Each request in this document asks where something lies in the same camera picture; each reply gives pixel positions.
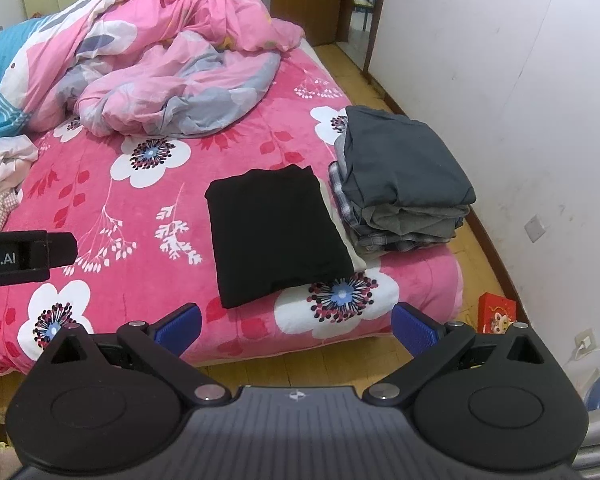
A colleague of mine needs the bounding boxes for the white shirt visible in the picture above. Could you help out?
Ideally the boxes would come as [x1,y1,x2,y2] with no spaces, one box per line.
[0,136,38,192]

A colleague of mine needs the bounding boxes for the black t-shirt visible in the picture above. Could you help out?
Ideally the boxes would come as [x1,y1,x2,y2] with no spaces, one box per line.
[204,165,354,309]

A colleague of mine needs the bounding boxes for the beige houndstooth garment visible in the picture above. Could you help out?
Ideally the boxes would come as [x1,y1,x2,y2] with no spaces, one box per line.
[0,186,24,233]

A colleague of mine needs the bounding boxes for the red gift box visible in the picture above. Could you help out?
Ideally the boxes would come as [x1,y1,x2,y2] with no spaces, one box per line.
[477,292,517,334]

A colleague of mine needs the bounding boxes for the pink floral bed blanket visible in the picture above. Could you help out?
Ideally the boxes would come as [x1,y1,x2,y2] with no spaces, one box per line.
[0,46,463,375]

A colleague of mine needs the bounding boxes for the folded cream garment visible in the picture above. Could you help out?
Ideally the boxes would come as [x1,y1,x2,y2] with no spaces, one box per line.
[317,178,366,272]

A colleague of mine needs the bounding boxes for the folded plaid garment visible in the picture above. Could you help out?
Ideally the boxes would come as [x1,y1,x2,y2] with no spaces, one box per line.
[328,162,463,254]

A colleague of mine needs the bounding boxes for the folded grey garments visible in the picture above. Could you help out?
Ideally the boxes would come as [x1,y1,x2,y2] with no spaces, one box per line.
[335,105,476,236]

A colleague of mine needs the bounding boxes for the pink grey floral duvet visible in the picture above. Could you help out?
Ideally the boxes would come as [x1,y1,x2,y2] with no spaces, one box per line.
[18,0,303,138]

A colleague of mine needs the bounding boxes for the chair in doorway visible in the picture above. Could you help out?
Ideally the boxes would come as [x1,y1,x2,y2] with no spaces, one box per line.
[353,0,376,32]

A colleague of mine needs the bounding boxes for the white wall outlet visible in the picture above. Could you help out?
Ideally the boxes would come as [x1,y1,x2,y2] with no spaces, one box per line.
[573,328,597,360]

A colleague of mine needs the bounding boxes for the white wall switch plate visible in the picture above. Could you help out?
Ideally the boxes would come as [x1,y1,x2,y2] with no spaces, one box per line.
[524,216,546,243]

